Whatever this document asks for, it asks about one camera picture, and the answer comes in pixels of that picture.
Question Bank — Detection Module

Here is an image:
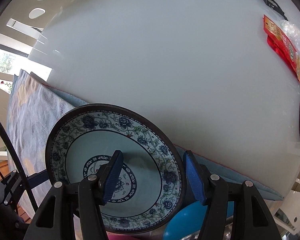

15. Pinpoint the blue floral ceramic plate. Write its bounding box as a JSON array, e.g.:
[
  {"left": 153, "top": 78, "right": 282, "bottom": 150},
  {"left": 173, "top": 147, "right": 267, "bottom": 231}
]
[{"left": 45, "top": 103, "right": 186, "bottom": 234}]

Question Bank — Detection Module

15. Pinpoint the blue plastic bowl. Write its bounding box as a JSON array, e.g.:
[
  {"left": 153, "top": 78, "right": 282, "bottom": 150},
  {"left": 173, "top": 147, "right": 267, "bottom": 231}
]
[{"left": 162, "top": 200, "right": 235, "bottom": 240}]

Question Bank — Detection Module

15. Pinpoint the patterned fan-motif tablecloth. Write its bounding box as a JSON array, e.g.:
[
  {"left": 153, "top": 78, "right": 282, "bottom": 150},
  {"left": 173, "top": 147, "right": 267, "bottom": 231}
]
[{"left": 6, "top": 70, "right": 284, "bottom": 205}]

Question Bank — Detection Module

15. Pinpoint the white chair right side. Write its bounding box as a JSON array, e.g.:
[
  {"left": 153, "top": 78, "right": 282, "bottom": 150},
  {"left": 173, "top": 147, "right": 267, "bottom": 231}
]
[{"left": 273, "top": 163, "right": 300, "bottom": 236}]

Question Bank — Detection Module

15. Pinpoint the red snack packet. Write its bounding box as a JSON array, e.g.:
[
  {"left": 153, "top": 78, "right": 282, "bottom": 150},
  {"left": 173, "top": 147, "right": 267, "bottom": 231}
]
[{"left": 263, "top": 15, "right": 300, "bottom": 83}]

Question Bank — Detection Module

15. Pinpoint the white chair with oval holes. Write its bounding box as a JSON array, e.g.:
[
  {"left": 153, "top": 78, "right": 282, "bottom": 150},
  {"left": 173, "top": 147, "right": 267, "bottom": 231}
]
[{"left": 0, "top": 0, "right": 65, "bottom": 153}]

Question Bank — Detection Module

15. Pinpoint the clear plastic bag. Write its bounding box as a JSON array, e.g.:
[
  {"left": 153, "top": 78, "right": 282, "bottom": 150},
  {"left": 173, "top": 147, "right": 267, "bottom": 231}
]
[{"left": 280, "top": 20, "right": 300, "bottom": 56}]

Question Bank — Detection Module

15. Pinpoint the black object on table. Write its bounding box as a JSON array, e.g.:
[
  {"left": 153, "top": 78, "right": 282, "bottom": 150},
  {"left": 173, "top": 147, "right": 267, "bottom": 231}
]
[{"left": 263, "top": 0, "right": 288, "bottom": 21}]

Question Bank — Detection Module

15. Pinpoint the black cable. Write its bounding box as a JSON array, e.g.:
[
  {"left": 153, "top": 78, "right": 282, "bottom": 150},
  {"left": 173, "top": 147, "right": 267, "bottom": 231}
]
[{"left": 0, "top": 110, "right": 39, "bottom": 213}]

